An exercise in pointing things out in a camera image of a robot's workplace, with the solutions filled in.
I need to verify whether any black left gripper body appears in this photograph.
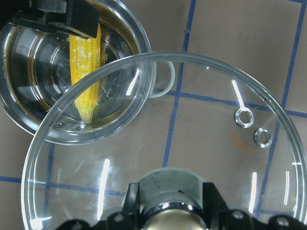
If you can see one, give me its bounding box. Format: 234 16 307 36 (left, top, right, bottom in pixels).
0 0 67 29

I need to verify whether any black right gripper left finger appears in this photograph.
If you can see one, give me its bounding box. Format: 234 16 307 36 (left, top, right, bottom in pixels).
121 183 141 224

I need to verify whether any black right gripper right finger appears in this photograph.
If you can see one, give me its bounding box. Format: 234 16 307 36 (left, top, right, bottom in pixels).
202 182 228 223

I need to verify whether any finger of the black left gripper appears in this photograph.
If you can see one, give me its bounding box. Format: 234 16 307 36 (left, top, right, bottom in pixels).
9 0 100 40

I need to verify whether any yellow corn cob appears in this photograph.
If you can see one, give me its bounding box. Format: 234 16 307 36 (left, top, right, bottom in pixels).
69 22 102 125

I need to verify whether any glass pot lid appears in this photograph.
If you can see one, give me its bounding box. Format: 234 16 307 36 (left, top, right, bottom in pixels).
21 52 307 230

